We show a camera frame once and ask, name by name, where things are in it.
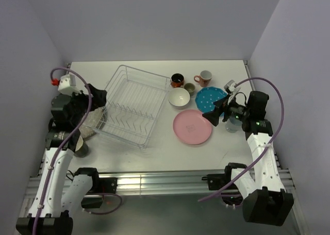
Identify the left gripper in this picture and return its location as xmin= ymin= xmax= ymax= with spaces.
xmin=67 ymin=83 xmax=107 ymax=126

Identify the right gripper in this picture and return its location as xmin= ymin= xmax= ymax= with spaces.
xmin=202 ymin=94 xmax=251 ymax=126

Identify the blue polka dot plate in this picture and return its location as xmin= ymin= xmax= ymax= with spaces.
xmin=195 ymin=87 xmax=227 ymax=113

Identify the black mug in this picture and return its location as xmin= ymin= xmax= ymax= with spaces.
xmin=74 ymin=137 xmax=89 ymax=158

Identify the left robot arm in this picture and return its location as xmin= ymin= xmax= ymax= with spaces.
xmin=16 ymin=84 xmax=107 ymax=234

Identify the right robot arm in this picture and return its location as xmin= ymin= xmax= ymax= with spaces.
xmin=203 ymin=91 xmax=294 ymax=226

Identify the speckled grey plate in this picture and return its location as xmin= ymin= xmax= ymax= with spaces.
xmin=79 ymin=107 xmax=105 ymax=140

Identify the light blue footed cup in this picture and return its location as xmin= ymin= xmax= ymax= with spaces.
xmin=225 ymin=117 xmax=242 ymax=133

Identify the pink plate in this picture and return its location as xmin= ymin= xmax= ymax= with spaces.
xmin=173 ymin=109 xmax=212 ymax=145

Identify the small olive green cup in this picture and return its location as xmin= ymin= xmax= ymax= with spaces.
xmin=184 ymin=82 xmax=195 ymax=96

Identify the pink mug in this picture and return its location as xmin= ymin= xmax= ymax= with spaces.
xmin=194 ymin=70 xmax=212 ymax=88

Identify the white bowl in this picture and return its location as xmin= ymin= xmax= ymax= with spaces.
xmin=168 ymin=88 xmax=190 ymax=109

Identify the black and orange cup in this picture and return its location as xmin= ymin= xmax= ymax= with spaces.
xmin=171 ymin=73 xmax=185 ymax=88

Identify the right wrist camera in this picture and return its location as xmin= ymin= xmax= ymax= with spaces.
xmin=224 ymin=80 xmax=240 ymax=95

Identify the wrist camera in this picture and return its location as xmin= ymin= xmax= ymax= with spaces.
xmin=51 ymin=74 xmax=79 ymax=96
xmin=224 ymin=80 xmax=240 ymax=95

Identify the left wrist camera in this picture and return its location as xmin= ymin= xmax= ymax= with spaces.
xmin=51 ymin=74 xmax=79 ymax=96

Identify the white wire dish rack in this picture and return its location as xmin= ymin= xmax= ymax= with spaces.
xmin=95 ymin=65 xmax=171 ymax=149

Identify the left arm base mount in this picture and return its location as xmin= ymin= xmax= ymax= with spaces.
xmin=81 ymin=177 xmax=118 ymax=209

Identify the aluminium mounting rail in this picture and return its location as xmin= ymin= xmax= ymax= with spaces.
xmin=25 ymin=167 xmax=294 ymax=198

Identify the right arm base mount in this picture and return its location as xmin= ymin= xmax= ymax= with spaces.
xmin=201 ymin=173 xmax=243 ymax=208

